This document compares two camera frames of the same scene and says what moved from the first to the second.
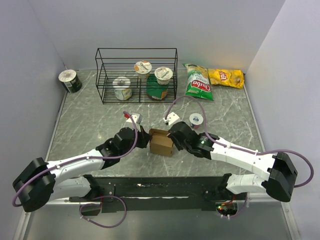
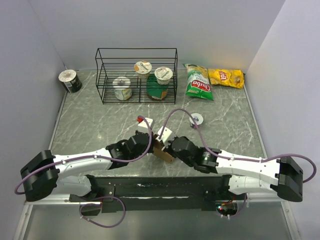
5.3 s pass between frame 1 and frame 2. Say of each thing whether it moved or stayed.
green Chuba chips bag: stayed
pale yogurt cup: stayed
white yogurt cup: stayed
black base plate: stayed
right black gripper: moved
